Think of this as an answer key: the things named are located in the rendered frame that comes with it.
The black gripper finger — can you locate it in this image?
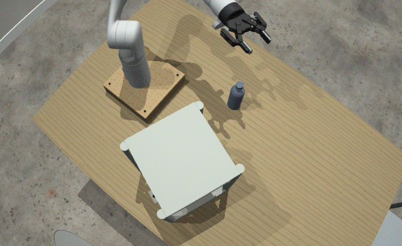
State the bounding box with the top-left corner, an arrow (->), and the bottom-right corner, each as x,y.
220,20 -> 253,54
242,11 -> 271,44

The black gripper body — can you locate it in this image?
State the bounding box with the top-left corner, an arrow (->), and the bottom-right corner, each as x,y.
218,2 -> 251,35

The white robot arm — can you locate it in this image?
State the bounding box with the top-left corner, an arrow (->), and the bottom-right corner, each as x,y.
106,0 -> 236,88

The blue-grey cylinder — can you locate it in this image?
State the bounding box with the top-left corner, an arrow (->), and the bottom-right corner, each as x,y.
227,81 -> 245,110

